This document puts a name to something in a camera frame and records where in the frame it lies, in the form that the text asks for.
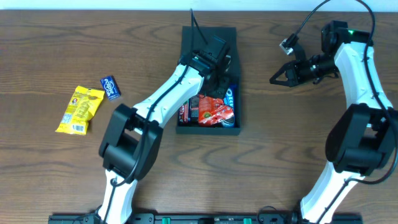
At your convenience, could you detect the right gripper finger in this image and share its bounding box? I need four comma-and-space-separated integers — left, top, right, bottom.
269, 76, 290, 87
273, 62, 292, 83

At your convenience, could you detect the blue Oreo cookie pack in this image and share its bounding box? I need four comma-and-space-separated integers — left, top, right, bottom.
221, 84, 237, 128

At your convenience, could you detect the red snack packet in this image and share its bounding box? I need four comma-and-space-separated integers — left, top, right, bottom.
198, 95, 234, 127

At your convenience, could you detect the black snack packet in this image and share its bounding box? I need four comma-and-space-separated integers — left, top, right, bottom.
189, 96, 200, 123

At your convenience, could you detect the red KitKat bar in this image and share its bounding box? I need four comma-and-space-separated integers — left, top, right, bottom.
178, 100, 190, 124

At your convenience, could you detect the dark green hinged gift box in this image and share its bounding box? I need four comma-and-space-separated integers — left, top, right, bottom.
175, 27, 242, 136

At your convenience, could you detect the yellow snack packet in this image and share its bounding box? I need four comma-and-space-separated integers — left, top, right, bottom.
55, 86, 105, 135

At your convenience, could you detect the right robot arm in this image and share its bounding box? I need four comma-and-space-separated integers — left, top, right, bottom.
269, 21, 397, 223

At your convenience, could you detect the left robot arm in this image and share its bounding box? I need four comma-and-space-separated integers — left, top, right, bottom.
98, 55, 231, 223

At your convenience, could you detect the right black cable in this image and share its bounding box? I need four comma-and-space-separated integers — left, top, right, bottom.
256, 0, 398, 224

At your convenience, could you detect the black cable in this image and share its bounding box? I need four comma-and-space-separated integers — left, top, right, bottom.
256, 0, 398, 224
99, 8, 210, 224

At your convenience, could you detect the left black cable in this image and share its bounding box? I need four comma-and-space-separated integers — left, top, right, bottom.
99, 8, 210, 224

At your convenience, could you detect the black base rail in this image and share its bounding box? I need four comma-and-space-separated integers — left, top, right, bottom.
48, 212, 364, 224

